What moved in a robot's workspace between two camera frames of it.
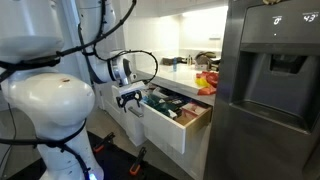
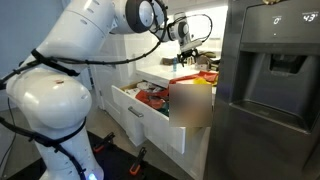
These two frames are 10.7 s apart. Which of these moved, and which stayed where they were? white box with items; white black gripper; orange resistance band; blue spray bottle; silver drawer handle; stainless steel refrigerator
Moved: orange resistance band; white black gripper
Stayed: silver drawer handle; blue spray bottle; stainless steel refrigerator; white box with items
